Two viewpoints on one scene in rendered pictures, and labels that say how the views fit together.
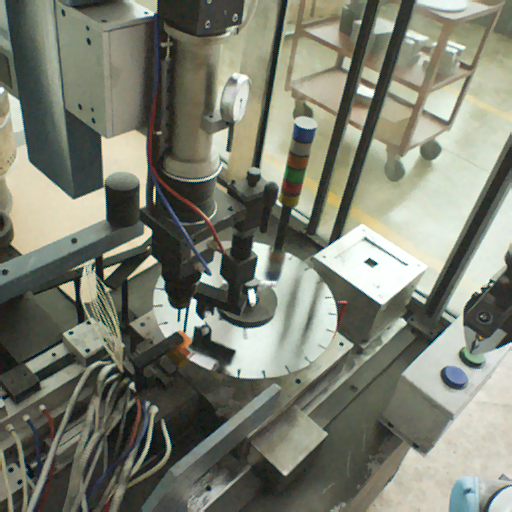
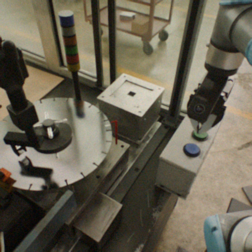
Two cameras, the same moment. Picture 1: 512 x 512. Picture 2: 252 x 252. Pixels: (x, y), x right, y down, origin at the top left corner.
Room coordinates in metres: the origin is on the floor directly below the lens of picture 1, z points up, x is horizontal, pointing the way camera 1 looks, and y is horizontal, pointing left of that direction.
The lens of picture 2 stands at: (0.22, -0.15, 1.47)
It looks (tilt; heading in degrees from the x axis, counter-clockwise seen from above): 46 degrees down; 353
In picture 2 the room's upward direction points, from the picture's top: 2 degrees clockwise
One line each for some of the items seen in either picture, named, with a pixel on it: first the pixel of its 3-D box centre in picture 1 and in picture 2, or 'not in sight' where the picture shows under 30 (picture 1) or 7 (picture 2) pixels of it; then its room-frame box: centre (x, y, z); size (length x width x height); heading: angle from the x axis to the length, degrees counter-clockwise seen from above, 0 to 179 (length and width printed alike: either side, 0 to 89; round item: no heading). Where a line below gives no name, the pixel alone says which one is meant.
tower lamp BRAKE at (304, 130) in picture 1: (304, 129); (66, 18); (1.01, -0.05, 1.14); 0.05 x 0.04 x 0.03; 53
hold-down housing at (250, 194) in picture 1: (244, 229); (13, 86); (0.63, 0.02, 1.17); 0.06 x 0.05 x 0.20; 134
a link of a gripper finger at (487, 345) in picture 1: (495, 336); (209, 119); (0.68, -0.42, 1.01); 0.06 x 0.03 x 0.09; 142
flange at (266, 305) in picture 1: (247, 296); (50, 133); (0.71, 0.00, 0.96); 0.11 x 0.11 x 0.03
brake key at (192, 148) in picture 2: (454, 377); (191, 150); (0.67, -0.39, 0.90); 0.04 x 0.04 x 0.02
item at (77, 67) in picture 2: (289, 195); (73, 64); (1.01, -0.05, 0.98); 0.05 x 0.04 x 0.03; 53
